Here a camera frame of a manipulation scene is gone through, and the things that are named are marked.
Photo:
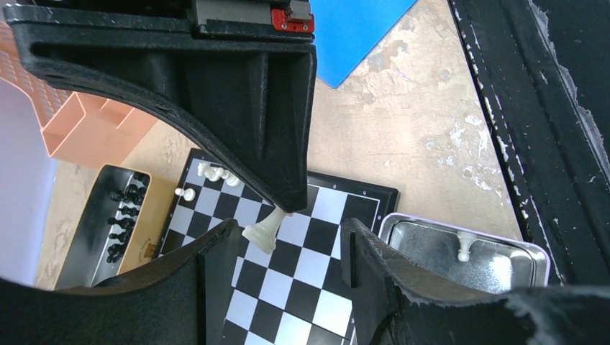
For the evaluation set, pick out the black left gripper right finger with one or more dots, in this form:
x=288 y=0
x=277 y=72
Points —
x=395 y=301

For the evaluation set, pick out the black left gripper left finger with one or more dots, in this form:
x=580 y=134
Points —
x=179 y=298

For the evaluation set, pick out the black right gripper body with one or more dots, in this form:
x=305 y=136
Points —
x=181 y=22

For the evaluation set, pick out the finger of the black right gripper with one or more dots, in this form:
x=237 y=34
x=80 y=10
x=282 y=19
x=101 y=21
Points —
x=248 y=104

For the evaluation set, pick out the white chess bishop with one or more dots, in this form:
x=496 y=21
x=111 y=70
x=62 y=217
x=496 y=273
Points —
x=231 y=179

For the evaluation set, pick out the white chess piece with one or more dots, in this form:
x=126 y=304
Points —
x=263 y=233

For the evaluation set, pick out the white chess pawn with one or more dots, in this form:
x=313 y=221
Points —
x=187 y=194

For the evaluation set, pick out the black white chess board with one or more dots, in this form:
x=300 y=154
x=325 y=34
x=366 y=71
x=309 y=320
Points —
x=295 y=295

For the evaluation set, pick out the black chess pieces pile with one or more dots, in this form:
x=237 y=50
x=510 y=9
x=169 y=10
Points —
x=132 y=197

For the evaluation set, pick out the blue mat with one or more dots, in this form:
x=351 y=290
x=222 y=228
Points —
x=346 y=31

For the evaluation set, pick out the white pawn in tin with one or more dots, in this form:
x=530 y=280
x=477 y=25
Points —
x=466 y=239

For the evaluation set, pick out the yellow metal tin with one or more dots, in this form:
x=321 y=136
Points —
x=85 y=263

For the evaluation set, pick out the silver lilac metal tin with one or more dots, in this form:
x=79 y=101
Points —
x=477 y=260

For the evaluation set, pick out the pink desk file organizer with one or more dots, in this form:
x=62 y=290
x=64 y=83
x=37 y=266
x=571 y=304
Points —
x=75 y=127

